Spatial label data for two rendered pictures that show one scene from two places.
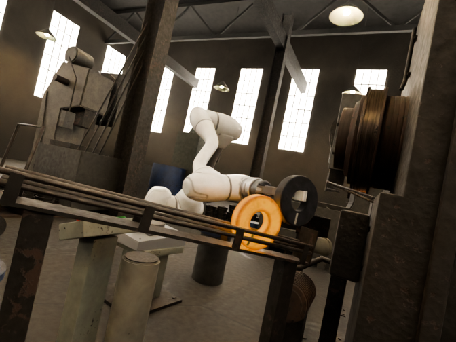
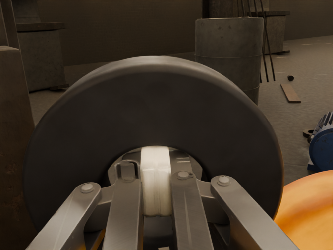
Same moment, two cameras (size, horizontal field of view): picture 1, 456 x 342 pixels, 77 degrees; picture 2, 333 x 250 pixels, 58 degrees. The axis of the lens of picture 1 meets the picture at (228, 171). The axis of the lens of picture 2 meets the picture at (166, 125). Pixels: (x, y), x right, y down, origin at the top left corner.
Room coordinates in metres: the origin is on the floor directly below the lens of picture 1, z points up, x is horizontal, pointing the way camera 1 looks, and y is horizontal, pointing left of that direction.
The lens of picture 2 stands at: (1.02, -0.14, 0.90)
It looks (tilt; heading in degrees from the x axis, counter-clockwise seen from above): 20 degrees down; 207
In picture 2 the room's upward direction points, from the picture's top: 2 degrees counter-clockwise
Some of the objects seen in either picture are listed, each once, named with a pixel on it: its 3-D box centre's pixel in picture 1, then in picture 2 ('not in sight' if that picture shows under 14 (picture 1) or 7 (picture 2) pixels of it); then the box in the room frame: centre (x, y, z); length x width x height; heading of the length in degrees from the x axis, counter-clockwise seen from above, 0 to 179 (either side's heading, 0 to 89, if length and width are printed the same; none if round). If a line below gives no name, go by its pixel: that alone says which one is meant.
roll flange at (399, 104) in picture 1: (388, 143); not in sight; (1.22, -0.65, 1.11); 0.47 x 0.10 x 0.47; 154
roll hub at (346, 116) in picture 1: (343, 138); not in sight; (1.30, -0.49, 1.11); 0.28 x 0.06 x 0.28; 154
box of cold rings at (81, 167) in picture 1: (94, 181); not in sight; (4.11, 1.85, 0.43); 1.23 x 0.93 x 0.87; 152
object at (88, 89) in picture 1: (79, 120); not in sight; (5.75, 3.16, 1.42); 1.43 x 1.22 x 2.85; 69
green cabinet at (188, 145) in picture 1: (191, 178); not in sight; (5.06, 0.61, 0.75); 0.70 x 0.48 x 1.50; 154
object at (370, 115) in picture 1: (367, 141); not in sight; (1.26, -0.58, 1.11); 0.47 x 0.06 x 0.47; 154
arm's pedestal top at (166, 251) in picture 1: (147, 244); not in sight; (1.79, 0.40, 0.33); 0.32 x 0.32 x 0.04; 56
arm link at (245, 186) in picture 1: (254, 189); not in sight; (1.08, -0.11, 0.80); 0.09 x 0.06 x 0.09; 119
